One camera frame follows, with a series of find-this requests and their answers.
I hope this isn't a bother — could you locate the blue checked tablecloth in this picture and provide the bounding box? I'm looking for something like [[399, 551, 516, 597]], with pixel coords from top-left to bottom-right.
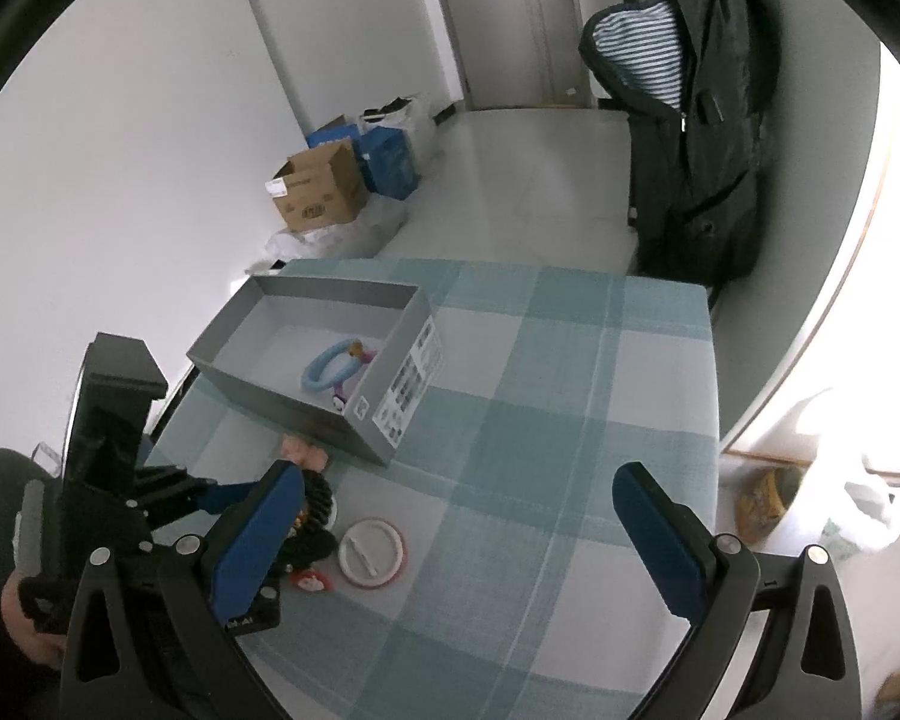
[[146, 259, 721, 720]]

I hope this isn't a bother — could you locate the person's left hand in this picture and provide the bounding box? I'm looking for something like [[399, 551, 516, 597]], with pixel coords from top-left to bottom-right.
[[0, 577, 68, 667]]

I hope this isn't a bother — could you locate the grey plastic bag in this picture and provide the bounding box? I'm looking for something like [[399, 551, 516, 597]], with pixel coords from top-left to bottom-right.
[[265, 195, 411, 265]]

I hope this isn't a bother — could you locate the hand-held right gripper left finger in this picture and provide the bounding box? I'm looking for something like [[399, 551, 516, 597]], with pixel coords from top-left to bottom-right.
[[60, 457, 308, 720]]

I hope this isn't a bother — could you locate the white round compact mirror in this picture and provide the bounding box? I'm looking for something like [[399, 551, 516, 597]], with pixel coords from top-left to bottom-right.
[[339, 517, 408, 590]]

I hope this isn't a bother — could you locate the white plastic bag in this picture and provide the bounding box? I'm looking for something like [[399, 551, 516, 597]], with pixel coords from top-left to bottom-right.
[[821, 454, 900, 560]]

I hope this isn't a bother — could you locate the white door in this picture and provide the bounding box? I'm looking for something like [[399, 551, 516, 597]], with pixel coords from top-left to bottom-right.
[[427, 0, 593, 110]]

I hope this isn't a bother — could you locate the blue carton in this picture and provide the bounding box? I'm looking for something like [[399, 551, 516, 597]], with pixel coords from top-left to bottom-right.
[[360, 126, 423, 200]]

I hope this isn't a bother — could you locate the yellow-brown item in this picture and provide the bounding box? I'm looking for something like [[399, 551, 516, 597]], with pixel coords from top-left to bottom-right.
[[735, 465, 805, 548]]

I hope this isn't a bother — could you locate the small doll toy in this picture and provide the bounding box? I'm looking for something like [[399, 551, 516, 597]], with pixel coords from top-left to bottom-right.
[[281, 436, 329, 472]]

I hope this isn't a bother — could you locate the purple penguin hair tie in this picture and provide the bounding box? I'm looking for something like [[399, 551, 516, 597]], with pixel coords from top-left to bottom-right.
[[328, 349, 381, 413]]

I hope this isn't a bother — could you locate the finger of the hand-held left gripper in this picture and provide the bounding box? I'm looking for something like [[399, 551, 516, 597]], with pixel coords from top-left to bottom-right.
[[131, 465, 271, 533]]

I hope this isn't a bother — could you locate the grey cardboard box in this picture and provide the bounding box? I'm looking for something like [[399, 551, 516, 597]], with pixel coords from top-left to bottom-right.
[[186, 274, 447, 470]]

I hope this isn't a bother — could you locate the brown cardboard box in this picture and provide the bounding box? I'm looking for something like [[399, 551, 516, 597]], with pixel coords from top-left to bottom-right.
[[270, 141, 371, 233]]

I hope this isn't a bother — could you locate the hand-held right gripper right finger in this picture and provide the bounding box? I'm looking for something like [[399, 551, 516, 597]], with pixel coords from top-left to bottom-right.
[[612, 461, 863, 720]]

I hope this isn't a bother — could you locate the white bag with dark contents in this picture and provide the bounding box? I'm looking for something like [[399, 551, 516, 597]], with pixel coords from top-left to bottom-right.
[[356, 94, 442, 166]]

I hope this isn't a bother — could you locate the light blue ring hair tie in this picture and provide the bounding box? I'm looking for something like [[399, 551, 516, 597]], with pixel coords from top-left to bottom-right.
[[302, 339, 368, 393]]

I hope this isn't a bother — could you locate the black spiral hair tie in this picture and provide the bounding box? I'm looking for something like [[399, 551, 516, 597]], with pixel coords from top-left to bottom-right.
[[281, 469, 340, 571]]

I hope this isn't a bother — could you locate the blue box brown flap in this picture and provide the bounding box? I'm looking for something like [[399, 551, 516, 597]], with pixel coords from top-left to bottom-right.
[[306, 115, 361, 152]]

